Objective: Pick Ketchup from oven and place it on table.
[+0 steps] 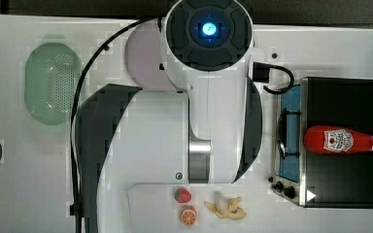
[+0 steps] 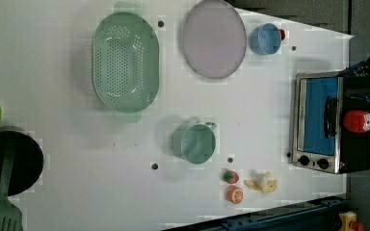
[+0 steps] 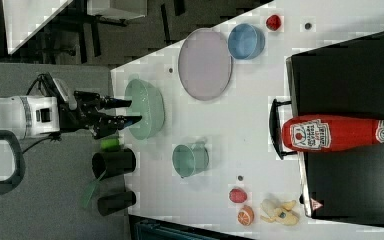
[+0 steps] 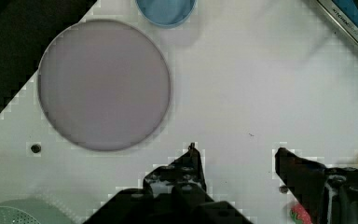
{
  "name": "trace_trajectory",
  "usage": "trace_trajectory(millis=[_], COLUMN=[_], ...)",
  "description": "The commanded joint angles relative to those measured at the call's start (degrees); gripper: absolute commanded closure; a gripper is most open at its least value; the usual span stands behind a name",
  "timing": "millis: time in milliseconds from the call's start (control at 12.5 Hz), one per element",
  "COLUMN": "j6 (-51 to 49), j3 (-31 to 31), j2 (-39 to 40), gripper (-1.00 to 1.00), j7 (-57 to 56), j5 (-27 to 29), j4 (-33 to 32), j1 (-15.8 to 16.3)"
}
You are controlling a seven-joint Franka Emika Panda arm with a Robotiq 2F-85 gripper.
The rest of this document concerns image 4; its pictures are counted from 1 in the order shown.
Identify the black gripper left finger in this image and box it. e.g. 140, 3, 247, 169
84, 144, 252, 224

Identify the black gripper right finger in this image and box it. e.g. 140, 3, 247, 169
275, 147, 358, 224

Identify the toy strawberry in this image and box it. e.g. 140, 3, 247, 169
289, 203, 312, 224

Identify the lilac round plate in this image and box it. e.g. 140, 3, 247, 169
37, 20, 172, 151

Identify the green perforated colander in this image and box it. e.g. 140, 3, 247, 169
0, 198, 75, 224

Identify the blue cup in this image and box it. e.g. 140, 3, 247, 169
135, 0, 197, 28

